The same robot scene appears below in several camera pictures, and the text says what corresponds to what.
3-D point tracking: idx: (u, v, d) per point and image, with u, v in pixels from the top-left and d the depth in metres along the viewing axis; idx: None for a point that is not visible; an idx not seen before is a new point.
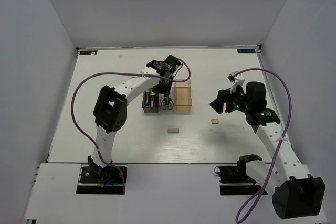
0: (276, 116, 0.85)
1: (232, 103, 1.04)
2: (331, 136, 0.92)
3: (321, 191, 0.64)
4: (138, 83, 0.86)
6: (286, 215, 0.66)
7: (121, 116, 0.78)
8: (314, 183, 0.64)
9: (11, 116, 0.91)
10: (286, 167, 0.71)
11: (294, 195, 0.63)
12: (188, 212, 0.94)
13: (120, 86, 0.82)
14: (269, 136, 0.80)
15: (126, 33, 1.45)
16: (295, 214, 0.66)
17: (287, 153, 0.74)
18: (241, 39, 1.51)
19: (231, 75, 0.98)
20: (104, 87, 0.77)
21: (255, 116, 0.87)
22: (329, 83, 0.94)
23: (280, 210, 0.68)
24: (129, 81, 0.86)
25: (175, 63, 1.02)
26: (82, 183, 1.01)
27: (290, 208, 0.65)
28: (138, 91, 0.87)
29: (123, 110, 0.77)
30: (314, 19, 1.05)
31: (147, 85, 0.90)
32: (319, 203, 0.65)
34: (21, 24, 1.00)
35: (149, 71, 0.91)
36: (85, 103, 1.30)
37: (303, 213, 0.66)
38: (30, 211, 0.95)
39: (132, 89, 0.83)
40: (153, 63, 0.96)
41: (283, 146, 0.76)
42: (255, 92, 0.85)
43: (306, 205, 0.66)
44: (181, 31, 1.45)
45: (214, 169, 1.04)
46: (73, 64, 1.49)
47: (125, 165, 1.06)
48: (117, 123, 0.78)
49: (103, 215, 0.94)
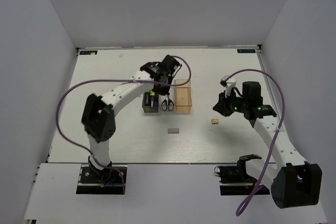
0: (273, 110, 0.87)
1: (230, 106, 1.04)
2: (332, 136, 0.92)
3: (318, 178, 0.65)
4: (128, 89, 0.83)
6: (286, 204, 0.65)
7: (108, 125, 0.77)
8: (310, 169, 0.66)
9: (11, 116, 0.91)
10: (283, 155, 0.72)
11: (293, 180, 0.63)
12: (188, 212, 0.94)
13: (108, 94, 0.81)
14: (265, 127, 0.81)
15: (126, 33, 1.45)
16: (295, 204, 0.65)
17: (284, 142, 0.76)
18: (241, 39, 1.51)
19: (221, 81, 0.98)
20: (91, 96, 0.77)
21: (252, 110, 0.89)
22: (329, 83, 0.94)
23: (279, 200, 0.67)
24: (118, 88, 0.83)
25: (172, 64, 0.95)
26: (81, 183, 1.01)
27: (289, 196, 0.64)
28: (129, 98, 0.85)
29: (110, 120, 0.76)
30: (314, 19, 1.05)
31: (138, 91, 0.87)
32: (317, 191, 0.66)
34: (21, 24, 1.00)
35: (142, 76, 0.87)
36: (85, 103, 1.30)
37: (303, 202, 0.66)
38: (30, 211, 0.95)
39: (120, 97, 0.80)
40: (147, 65, 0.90)
41: (280, 135, 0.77)
42: (251, 88, 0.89)
43: (304, 193, 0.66)
44: (181, 31, 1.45)
45: (214, 169, 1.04)
46: (73, 64, 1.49)
47: (125, 165, 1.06)
48: (105, 132, 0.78)
49: (103, 215, 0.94)
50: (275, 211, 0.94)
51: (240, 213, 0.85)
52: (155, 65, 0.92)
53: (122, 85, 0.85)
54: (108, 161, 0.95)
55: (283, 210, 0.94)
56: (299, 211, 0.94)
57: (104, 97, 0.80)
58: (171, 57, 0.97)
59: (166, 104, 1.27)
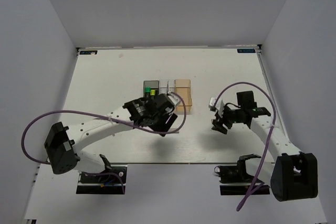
0: (267, 110, 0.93)
1: (229, 123, 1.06)
2: (332, 136, 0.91)
3: (314, 167, 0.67)
4: (100, 127, 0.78)
6: (285, 196, 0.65)
7: (66, 161, 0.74)
8: (306, 159, 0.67)
9: (11, 116, 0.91)
10: (278, 147, 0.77)
11: (289, 168, 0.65)
12: (188, 211, 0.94)
13: (75, 127, 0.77)
14: (261, 125, 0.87)
15: (126, 33, 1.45)
16: (294, 195, 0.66)
17: (279, 136, 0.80)
18: (241, 39, 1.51)
19: (210, 106, 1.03)
20: (56, 126, 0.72)
21: (248, 112, 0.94)
22: (329, 83, 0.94)
23: (279, 192, 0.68)
24: (90, 123, 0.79)
25: (163, 105, 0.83)
26: (81, 183, 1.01)
27: (287, 187, 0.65)
28: (98, 135, 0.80)
29: (69, 157, 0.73)
30: (314, 19, 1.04)
31: (112, 130, 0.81)
32: (316, 181, 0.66)
34: (21, 24, 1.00)
35: (121, 114, 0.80)
36: (85, 103, 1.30)
37: (302, 193, 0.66)
38: (30, 211, 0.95)
39: (86, 135, 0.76)
40: (134, 104, 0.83)
41: (275, 130, 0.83)
42: (244, 95, 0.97)
43: (303, 185, 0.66)
44: (180, 31, 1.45)
45: (214, 169, 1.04)
46: (73, 64, 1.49)
47: (125, 165, 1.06)
48: (61, 167, 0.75)
49: (102, 215, 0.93)
50: (275, 211, 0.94)
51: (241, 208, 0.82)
52: (143, 104, 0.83)
53: (96, 120, 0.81)
54: (102, 169, 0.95)
55: (283, 209, 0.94)
56: (299, 211, 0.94)
57: (69, 130, 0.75)
58: (166, 97, 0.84)
59: None
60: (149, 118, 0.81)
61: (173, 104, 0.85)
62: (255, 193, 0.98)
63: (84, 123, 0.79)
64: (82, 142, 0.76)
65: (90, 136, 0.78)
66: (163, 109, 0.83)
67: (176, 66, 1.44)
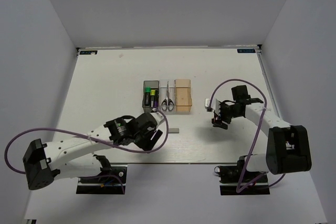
0: (260, 99, 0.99)
1: (227, 119, 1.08)
2: (332, 136, 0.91)
3: (305, 138, 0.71)
4: (77, 147, 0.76)
6: (280, 168, 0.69)
7: (42, 178, 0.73)
8: (296, 130, 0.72)
9: (11, 117, 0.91)
10: (271, 123, 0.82)
11: (280, 138, 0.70)
12: (188, 212, 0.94)
13: (54, 145, 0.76)
14: (254, 109, 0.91)
15: (125, 33, 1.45)
16: (289, 167, 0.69)
17: (271, 116, 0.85)
18: (241, 39, 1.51)
19: (206, 107, 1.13)
20: (34, 142, 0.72)
21: (242, 102, 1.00)
22: (329, 83, 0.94)
23: (274, 166, 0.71)
24: (69, 141, 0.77)
25: (145, 124, 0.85)
26: (81, 183, 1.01)
27: (281, 156, 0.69)
28: (77, 154, 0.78)
29: (44, 174, 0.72)
30: (314, 19, 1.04)
31: (91, 149, 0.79)
32: (308, 151, 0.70)
34: (21, 24, 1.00)
35: (101, 134, 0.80)
36: (85, 103, 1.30)
37: (296, 164, 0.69)
38: (30, 211, 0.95)
39: (64, 153, 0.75)
40: (116, 122, 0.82)
41: (267, 112, 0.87)
42: (238, 88, 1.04)
43: (296, 156, 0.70)
44: (180, 31, 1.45)
45: (214, 169, 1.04)
46: (73, 64, 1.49)
47: (125, 165, 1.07)
48: (37, 183, 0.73)
49: (102, 215, 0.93)
50: (275, 211, 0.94)
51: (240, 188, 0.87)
52: (124, 123, 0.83)
53: (76, 138, 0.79)
54: (98, 172, 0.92)
55: (283, 209, 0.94)
56: (299, 211, 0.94)
57: (47, 147, 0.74)
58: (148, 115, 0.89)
59: (167, 104, 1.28)
60: (130, 137, 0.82)
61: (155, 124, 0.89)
62: (255, 193, 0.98)
63: (63, 140, 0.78)
64: (59, 161, 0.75)
65: (68, 155, 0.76)
66: (144, 129, 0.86)
67: (176, 66, 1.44)
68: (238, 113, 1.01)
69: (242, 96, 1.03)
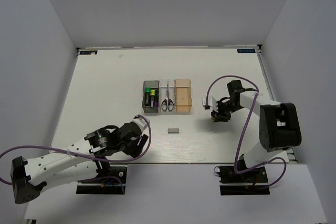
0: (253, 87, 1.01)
1: (226, 113, 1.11)
2: (332, 136, 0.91)
3: (294, 113, 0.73)
4: (56, 162, 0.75)
6: (272, 140, 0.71)
7: (27, 193, 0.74)
8: (286, 106, 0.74)
9: (11, 116, 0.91)
10: (261, 102, 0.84)
11: (270, 113, 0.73)
12: (188, 212, 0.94)
13: (34, 161, 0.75)
14: (247, 96, 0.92)
15: (125, 33, 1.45)
16: (280, 140, 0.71)
17: (263, 98, 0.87)
18: (241, 39, 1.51)
19: (202, 105, 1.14)
20: (15, 160, 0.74)
21: (237, 93, 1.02)
22: (329, 83, 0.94)
23: (266, 140, 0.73)
24: (49, 157, 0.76)
25: (127, 134, 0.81)
26: (81, 183, 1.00)
27: (272, 130, 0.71)
28: (59, 169, 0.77)
29: (26, 191, 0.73)
30: (314, 19, 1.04)
31: (73, 163, 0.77)
32: (297, 125, 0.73)
34: (21, 24, 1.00)
35: (81, 147, 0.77)
36: (85, 102, 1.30)
37: (287, 138, 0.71)
38: (30, 211, 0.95)
39: (44, 170, 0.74)
40: (97, 135, 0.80)
41: (259, 96, 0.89)
42: (232, 82, 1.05)
43: (286, 129, 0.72)
44: (180, 31, 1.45)
45: (214, 169, 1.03)
46: (73, 64, 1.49)
47: (125, 165, 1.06)
48: (23, 198, 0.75)
49: (103, 215, 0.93)
50: (275, 211, 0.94)
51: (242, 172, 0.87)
52: (106, 135, 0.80)
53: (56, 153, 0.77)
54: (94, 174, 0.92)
55: (283, 209, 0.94)
56: (300, 211, 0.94)
57: (27, 165, 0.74)
58: (130, 125, 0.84)
59: (167, 104, 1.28)
60: (113, 149, 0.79)
61: (138, 133, 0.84)
62: (255, 193, 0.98)
63: (44, 156, 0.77)
64: (41, 178, 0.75)
65: (49, 171, 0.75)
66: (127, 139, 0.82)
67: (176, 66, 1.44)
68: (234, 105, 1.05)
69: (237, 88, 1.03)
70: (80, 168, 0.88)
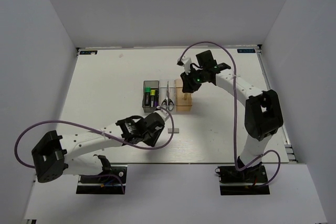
0: (227, 65, 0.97)
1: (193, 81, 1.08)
2: (331, 135, 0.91)
3: (276, 100, 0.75)
4: (92, 141, 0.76)
6: (261, 131, 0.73)
7: (53, 170, 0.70)
8: (268, 94, 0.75)
9: (11, 116, 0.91)
10: (244, 92, 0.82)
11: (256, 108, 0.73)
12: (188, 212, 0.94)
13: (70, 137, 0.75)
14: (225, 78, 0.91)
15: (126, 33, 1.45)
16: (268, 129, 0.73)
17: (242, 83, 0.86)
18: (241, 39, 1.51)
19: (177, 61, 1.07)
20: (50, 133, 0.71)
21: (210, 70, 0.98)
22: (329, 84, 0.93)
23: (254, 131, 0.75)
24: (84, 135, 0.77)
25: (153, 124, 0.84)
26: (81, 183, 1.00)
27: (259, 121, 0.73)
28: (91, 149, 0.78)
29: (57, 167, 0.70)
30: (314, 19, 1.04)
31: (103, 145, 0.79)
32: (280, 111, 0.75)
34: (21, 24, 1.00)
35: (113, 130, 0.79)
36: (86, 102, 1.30)
37: (273, 126, 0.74)
38: (30, 211, 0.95)
39: (80, 147, 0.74)
40: (126, 121, 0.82)
41: (238, 80, 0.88)
42: (203, 54, 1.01)
43: (271, 118, 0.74)
44: (180, 31, 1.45)
45: (215, 169, 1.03)
46: (73, 64, 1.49)
47: (125, 165, 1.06)
48: (46, 176, 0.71)
49: (102, 215, 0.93)
50: (275, 211, 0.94)
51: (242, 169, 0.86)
52: (133, 123, 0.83)
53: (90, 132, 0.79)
54: (98, 171, 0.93)
55: (283, 209, 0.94)
56: (300, 211, 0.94)
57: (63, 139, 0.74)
58: (155, 115, 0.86)
59: (167, 104, 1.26)
60: (139, 136, 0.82)
61: (162, 124, 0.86)
62: (255, 193, 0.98)
63: (77, 134, 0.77)
64: (73, 153, 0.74)
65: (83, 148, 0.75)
66: (152, 128, 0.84)
67: (176, 65, 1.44)
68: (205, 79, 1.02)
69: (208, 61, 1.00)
70: (91, 160, 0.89)
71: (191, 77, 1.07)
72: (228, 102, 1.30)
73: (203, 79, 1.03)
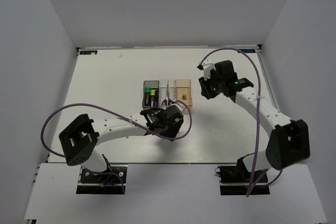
0: (250, 82, 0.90)
1: (210, 87, 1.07)
2: (331, 136, 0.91)
3: (306, 131, 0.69)
4: (121, 127, 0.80)
6: (283, 164, 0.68)
7: (84, 152, 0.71)
8: (297, 125, 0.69)
9: (11, 116, 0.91)
10: (270, 119, 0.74)
11: (284, 140, 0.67)
12: (188, 212, 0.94)
13: (100, 121, 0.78)
14: (247, 98, 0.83)
15: (126, 33, 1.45)
16: (292, 162, 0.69)
17: (268, 107, 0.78)
18: (242, 39, 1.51)
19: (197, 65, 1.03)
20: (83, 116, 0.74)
21: (231, 86, 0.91)
22: (329, 84, 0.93)
23: (276, 162, 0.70)
24: (113, 120, 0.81)
25: (172, 116, 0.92)
26: (82, 183, 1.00)
27: (284, 156, 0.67)
28: (117, 135, 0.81)
29: (89, 148, 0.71)
30: (314, 19, 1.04)
31: (129, 131, 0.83)
32: (307, 143, 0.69)
34: (21, 24, 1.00)
35: (138, 118, 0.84)
36: (86, 102, 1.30)
37: (297, 159, 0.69)
38: (30, 211, 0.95)
39: (109, 130, 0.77)
40: (149, 112, 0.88)
41: (262, 102, 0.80)
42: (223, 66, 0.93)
43: (297, 150, 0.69)
44: (180, 31, 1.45)
45: (214, 169, 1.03)
46: (73, 64, 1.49)
47: (125, 165, 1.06)
48: (76, 157, 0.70)
49: (102, 215, 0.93)
50: (275, 211, 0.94)
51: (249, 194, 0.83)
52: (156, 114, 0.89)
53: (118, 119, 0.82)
54: (102, 168, 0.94)
55: (284, 209, 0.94)
56: (300, 211, 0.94)
57: (95, 123, 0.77)
58: (175, 108, 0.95)
59: (167, 104, 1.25)
60: (161, 126, 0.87)
61: (181, 116, 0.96)
62: (255, 193, 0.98)
63: (106, 119, 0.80)
64: (103, 137, 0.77)
65: (112, 132, 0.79)
66: (172, 120, 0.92)
67: (176, 65, 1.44)
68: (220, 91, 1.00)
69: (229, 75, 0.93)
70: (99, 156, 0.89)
71: (209, 85, 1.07)
72: (228, 102, 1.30)
73: (220, 88, 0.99)
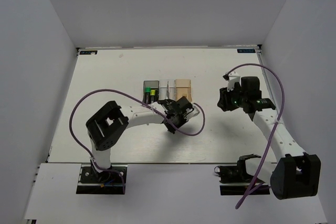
0: (272, 103, 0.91)
1: (231, 100, 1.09)
2: (331, 135, 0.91)
3: (317, 169, 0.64)
4: (145, 113, 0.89)
6: (285, 195, 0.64)
7: (114, 137, 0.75)
8: (309, 160, 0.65)
9: (11, 116, 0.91)
10: (282, 146, 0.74)
11: (291, 172, 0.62)
12: (188, 212, 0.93)
13: (127, 108, 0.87)
14: (264, 120, 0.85)
15: (126, 33, 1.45)
16: (294, 194, 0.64)
17: (282, 134, 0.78)
18: (241, 39, 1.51)
19: (224, 74, 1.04)
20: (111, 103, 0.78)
21: (251, 103, 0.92)
22: (329, 84, 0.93)
23: (278, 190, 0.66)
24: (137, 107, 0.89)
25: (185, 105, 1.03)
26: (82, 183, 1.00)
27: (287, 185, 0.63)
28: (140, 120, 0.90)
29: (118, 133, 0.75)
30: (314, 19, 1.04)
31: (150, 118, 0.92)
32: (316, 180, 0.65)
34: (21, 24, 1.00)
35: (157, 107, 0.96)
36: (86, 102, 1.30)
37: (301, 192, 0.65)
38: (30, 211, 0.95)
39: (136, 116, 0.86)
40: (165, 102, 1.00)
41: (279, 126, 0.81)
42: (249, 82, 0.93)
43: (303, 184, 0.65)
44: (181, 31, 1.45)
45: (214, 169, 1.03)
46: (73, 64, 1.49)
47: (125, 165, 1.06)
48: (107, 142, 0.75)
49: (102, 216, 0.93)
50: (275, 211, 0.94)
51: (239, 205, 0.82)
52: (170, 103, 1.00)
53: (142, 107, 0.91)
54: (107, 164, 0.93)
55: (283, 210, 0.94)
56: (300, 211, 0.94)
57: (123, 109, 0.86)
58: (186, 99, 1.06)
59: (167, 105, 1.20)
60: (175, 114, 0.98)
61: (192, 107, 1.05)
62: (255, 193, 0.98)
63: (131, 106, 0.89)
64: (130, 122, 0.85)
65: (138, 118, 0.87)
66: (184, 109, 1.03)
67: (176, 65, 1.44)
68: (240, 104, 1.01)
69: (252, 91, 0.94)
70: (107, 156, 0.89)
71: (230, 97, 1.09)
72: None
73: (241, 103, 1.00)
